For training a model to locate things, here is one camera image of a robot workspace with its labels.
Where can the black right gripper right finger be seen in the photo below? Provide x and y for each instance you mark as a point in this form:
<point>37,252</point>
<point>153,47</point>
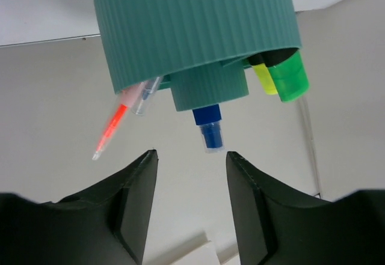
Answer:
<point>277,224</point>

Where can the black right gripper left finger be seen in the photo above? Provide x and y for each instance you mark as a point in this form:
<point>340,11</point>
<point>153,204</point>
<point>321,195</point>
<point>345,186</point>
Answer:
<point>106,223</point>

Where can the blue cap correction pen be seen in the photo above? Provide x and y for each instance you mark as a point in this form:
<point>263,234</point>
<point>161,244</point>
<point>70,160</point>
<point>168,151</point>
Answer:
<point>208,119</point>

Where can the orange pink slim pen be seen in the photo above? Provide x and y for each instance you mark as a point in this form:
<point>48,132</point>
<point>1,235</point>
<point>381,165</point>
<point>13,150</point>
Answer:
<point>125,100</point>

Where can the blue slim pen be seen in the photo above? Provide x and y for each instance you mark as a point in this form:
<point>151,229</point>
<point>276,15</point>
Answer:
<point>148,91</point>

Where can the green cap black highlighter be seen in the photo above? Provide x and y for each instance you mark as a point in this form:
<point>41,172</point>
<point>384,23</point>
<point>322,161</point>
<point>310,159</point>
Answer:
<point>288,73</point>

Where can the yellow cap black highlighter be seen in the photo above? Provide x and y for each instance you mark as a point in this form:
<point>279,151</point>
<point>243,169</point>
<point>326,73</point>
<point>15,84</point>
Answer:
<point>263,74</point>

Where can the teal round pen holder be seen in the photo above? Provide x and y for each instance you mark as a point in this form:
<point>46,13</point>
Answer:
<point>200,45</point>

